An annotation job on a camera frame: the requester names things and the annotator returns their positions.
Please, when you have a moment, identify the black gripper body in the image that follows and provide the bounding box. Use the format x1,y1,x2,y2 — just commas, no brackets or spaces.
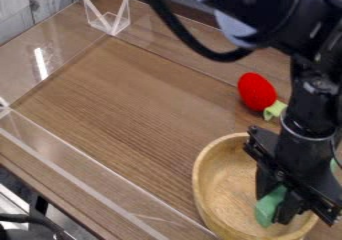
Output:
242,115,342,228

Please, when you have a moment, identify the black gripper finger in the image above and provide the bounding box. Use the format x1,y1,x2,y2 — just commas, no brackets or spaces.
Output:
273,190,310,225
256,166,286,200

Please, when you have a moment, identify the light wooden bowl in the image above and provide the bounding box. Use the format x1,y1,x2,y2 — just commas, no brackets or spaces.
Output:
193,133,318,240

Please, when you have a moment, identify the green foam block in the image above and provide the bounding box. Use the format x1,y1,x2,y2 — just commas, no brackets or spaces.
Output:
256,180,342,228

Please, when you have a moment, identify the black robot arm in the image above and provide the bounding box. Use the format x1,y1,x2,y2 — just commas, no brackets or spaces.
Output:
146,0,342,225

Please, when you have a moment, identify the red plush strawberry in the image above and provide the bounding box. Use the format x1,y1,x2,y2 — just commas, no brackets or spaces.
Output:
238,72,288,121

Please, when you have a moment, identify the black metal table leg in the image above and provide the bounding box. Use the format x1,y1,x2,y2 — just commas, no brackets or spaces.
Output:
28,193,78,240

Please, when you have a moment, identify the clear acrylic tray wall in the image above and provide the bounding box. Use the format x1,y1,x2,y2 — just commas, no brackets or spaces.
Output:
0,97,215,240

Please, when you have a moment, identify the clear acrylic corner bracket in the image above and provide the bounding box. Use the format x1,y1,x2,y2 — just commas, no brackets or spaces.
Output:
83,0,131,36

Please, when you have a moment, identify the black cable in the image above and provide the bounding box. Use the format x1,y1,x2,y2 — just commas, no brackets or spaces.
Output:
0,213,66,240

